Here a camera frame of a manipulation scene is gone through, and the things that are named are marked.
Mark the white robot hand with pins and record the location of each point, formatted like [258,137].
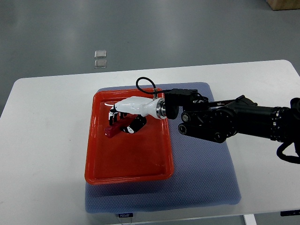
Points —
[135,105]

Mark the red chili pepper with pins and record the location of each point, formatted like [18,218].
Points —
[119,126]

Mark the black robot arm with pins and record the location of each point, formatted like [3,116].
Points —
[213,121]

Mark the red plastic tray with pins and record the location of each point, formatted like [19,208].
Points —
[143,156]

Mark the lower metal floor plate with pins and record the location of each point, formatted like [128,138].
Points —
[100,63]

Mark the metal floor plate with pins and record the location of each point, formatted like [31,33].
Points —
[100,63]
[100,54]

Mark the upper metal floor plate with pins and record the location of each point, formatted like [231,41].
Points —
[100,54]

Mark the black table label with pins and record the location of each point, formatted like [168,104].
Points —
[125,215]

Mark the blue-grey textured mat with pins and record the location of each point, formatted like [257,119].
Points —
[203,175]

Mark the cardboard box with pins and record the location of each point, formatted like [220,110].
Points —
[277,5]

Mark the black label right edge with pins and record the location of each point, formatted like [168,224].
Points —
[290,213]

